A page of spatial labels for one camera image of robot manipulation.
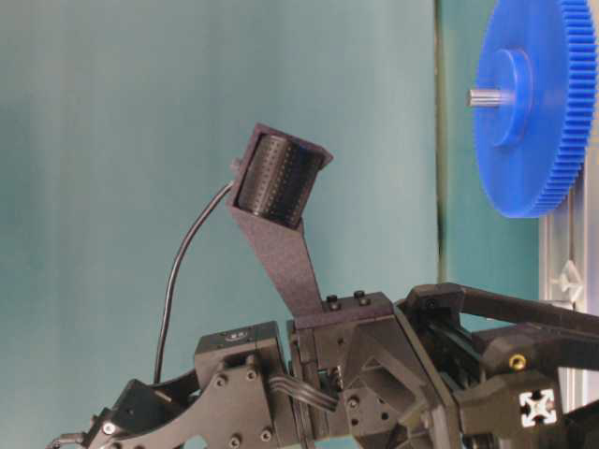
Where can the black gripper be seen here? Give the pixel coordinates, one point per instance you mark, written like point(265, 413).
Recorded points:
point(392, 373)

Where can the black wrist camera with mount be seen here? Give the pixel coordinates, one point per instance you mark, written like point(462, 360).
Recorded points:
point(269, 194)

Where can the steel shaft through large gear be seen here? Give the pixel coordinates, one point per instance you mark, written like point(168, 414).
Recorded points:
point(489, 98)

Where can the white upper shaft bracket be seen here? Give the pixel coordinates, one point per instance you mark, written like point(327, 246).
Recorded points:
point(570, 285)

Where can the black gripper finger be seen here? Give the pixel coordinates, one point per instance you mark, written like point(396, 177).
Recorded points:
point(518, 401)

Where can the aluminium extrusion rail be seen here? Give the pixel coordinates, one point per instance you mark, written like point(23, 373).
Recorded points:
point(570, 233)

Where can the large blue plastic gear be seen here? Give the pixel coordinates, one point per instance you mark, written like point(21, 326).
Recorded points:
point(546, 52)

